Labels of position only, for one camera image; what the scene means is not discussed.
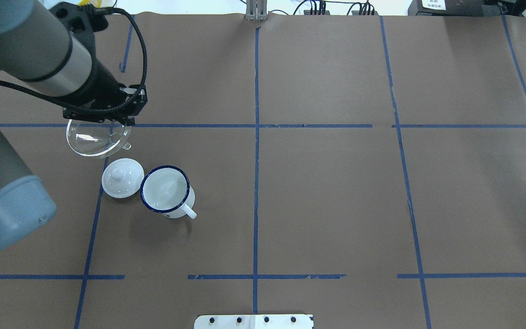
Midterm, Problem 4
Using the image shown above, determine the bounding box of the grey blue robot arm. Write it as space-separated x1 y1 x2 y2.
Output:
0 0 147 251

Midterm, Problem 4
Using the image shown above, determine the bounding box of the white enamel mug blue rim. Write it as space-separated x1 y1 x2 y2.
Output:
140 166 198 219

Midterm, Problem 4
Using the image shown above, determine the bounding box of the grey metal bracket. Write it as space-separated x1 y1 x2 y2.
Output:
243 0 268 21

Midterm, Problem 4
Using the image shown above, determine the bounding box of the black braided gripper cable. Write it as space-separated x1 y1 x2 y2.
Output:
0 5 148 115

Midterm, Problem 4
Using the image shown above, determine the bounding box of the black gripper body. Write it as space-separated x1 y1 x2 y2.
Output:
63 84 148 127

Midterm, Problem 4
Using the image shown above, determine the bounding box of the white ceramic lid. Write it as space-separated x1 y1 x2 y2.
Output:
101 158 145 199

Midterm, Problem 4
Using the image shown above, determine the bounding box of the white mounting plate with bolts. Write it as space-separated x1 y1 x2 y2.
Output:
194 314 315 329

